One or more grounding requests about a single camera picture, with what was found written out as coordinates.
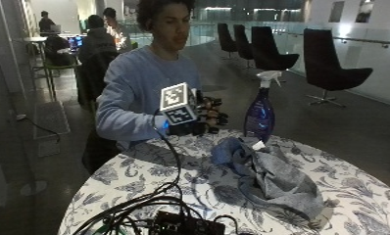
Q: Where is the lit computer screen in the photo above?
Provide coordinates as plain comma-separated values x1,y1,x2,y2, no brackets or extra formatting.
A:
67,34,85,51

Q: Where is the blue grey cloth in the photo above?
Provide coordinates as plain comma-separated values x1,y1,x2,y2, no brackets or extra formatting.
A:
210,135,326,227

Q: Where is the black glove cable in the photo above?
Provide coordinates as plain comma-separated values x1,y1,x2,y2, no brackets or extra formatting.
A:
151,109,183,197

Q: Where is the white high table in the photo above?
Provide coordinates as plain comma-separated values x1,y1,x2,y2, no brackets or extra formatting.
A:
23,35,58,101

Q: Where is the white marker cube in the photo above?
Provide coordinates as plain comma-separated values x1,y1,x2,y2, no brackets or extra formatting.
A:
159,81,201,126

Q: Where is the black floor cable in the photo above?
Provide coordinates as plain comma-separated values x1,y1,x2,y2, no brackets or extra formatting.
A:
14,113,62,145

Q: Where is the person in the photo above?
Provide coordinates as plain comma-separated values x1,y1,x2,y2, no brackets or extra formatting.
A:
101,7,134,54
77,14,118,67
81,0,205,175
37,10,57,33

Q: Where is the green chair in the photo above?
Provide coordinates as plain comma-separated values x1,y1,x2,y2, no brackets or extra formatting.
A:
39,34,83,99

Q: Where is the blue spray bottle white trigger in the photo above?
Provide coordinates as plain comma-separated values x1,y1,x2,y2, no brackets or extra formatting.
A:
242,70,284,145

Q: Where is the floral white blue tablecloth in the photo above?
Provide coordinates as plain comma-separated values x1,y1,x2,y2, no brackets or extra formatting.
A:
55,128,390,235

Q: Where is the glass railing with handrail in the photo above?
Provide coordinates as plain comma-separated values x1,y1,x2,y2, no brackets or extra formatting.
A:
193,20,390,106

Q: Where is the bundle of black cables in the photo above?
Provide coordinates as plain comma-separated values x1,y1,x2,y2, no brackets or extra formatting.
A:
71,182,243,235

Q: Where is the black electronics box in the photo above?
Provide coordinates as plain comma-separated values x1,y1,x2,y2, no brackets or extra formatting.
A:
151,210,227,235

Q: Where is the grey floor mat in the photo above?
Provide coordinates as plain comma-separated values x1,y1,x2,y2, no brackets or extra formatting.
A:
31,100,71,141

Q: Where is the black swivel lounge chair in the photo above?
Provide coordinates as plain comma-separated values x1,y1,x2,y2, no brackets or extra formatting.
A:
302,27,374,109
217,23,238,54
250,25,300,72
231,23,255,62

